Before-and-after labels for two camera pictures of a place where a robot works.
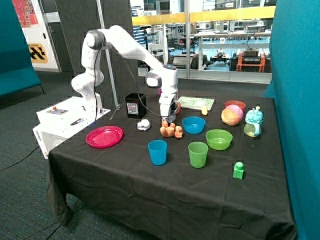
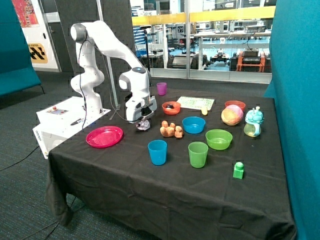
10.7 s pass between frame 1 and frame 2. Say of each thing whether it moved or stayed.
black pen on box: stayed
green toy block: stayed
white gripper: moved
